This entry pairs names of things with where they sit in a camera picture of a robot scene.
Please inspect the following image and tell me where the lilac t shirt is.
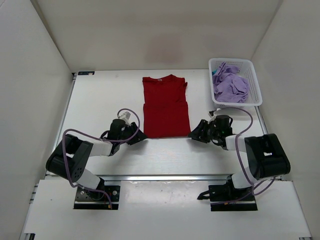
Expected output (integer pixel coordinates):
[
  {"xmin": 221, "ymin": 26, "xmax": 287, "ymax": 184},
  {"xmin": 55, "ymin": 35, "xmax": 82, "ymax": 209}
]
[{"xmin": 212, "ymin": 61, "xmax": 250, "ymax": 104}]

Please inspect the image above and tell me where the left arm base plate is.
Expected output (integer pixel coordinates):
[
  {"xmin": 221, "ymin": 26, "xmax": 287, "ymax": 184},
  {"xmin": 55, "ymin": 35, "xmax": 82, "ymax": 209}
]
[{"xmin": 73, "ymin": 182, "xmax": 121, "ymax": 211}]

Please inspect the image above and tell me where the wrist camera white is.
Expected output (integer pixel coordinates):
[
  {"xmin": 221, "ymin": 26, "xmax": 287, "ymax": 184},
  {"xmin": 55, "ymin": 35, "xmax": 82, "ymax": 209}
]
[
  {"xmin": 117, "ymin": 111, "xmax": 131, "ymax": 121},
  {"xmin": 208, "ymin": 111, "xmax": 217, "ymax": 123}
]

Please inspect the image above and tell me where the small label sticker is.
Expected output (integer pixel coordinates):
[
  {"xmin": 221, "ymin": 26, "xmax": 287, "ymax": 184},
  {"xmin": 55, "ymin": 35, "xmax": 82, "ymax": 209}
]
[{"xmin": 77, "ymin": 71, "xmax": 95, "ymax": 76}]

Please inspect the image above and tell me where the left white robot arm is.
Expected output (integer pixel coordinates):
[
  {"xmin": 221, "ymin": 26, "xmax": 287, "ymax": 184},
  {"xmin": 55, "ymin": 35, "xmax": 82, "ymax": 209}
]
[{"xmin": 45, "ymin": 118, "xmax": 148, "ymax": 200}]

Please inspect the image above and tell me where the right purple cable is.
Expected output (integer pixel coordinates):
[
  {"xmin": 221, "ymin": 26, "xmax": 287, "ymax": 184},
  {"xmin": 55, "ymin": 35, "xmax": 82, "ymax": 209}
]
[{"xmin": 212, "ymin": 107, "xmax": 276, "ymax": 201}]

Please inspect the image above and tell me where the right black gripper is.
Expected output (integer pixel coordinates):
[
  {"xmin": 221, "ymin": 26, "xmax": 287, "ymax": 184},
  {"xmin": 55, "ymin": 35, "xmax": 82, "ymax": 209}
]
[{"xmin": 188, "ymin": 120, "xmax": 221, "ymax": 144}]

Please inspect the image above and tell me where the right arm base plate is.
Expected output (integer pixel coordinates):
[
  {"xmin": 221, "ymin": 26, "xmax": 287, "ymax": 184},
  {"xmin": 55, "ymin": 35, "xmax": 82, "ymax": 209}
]
[{"xmin": 197, "ymin": 184, "xmax": 258, "ymax": 212}]

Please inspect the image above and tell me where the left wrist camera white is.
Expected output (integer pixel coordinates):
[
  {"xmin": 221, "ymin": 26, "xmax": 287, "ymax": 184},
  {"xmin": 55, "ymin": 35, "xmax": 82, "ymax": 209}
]
[{"xmin": 117, "ymin": 111, "xmax": 131, "ymax": 121}]

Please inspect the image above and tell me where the purple cable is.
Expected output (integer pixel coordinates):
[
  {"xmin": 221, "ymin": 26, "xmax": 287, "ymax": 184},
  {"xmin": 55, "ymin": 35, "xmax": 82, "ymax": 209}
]
[
  {"xmin": 62, "ymin": 108, "xmax": 141, "ymax": 208},
  {"xmin": 212, "ymin": 107, "xmax": 276, "ymax": 201}
]

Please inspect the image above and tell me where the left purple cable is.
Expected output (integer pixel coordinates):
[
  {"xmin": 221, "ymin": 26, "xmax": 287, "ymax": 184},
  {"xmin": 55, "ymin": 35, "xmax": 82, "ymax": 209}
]
[{"xmin": 62, "ymin": 108, "xmax": 141, "ymax": 208}]

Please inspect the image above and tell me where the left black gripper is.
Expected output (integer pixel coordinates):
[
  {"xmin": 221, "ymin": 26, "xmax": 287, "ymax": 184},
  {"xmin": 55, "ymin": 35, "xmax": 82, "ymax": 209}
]
[{"xmin": 118, "ymin": 121, "xmax": 148, "ymax": 145}]

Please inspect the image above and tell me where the white plastic basket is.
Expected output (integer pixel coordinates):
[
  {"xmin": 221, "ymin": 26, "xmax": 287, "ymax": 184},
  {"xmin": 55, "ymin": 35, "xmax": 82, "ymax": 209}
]
[{"xmin": 208, "ymin": 58, "xmax": 263, "ymax": 109}]

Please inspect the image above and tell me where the red t shirt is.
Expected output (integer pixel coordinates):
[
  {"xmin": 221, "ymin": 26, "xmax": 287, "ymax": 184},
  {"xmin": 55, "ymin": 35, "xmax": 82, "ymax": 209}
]
[{"xmin": 142, "ymin": 74, "xmax": 191, "ymax": 139}]

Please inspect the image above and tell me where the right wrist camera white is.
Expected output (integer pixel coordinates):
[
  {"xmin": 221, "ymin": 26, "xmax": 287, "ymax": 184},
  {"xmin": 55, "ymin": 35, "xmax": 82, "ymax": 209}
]
[{"xmin": 208, "ymin": 111, "xmax": 217, "ymax": 123}]

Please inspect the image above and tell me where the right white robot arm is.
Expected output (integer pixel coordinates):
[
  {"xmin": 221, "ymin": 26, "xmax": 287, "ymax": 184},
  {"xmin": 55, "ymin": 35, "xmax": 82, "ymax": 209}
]
[{"xmin": 188, "ymin": 115, "xmax": 291, "ymax": 200}]

